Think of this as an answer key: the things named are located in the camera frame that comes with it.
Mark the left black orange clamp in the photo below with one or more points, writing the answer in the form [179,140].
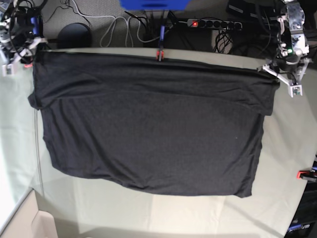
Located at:
[36,32]

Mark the black orange clamp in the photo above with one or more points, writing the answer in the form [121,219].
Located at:
[309,175]
[160,51]
[36,32]

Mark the round black stool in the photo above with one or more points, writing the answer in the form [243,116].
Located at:
[75,35]

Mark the right black orange clamp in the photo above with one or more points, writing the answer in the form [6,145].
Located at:
[309,175]

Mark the beige cardboard box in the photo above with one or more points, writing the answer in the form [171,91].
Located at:
[28,221]

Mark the middle black orange clamp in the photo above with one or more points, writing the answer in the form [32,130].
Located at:
[160,51]

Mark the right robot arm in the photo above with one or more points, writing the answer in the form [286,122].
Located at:
[21,34]

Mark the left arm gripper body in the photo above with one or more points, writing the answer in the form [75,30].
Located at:
[289,70]

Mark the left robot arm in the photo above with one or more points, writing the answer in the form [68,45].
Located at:
[291,39]

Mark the blue plastic box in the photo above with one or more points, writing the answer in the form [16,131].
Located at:
[154,4]

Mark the black power strip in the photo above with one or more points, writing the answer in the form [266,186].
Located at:
[215,24]

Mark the black t-shirt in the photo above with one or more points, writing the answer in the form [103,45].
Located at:
[170,128]

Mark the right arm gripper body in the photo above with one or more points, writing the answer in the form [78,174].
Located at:
[11,59]

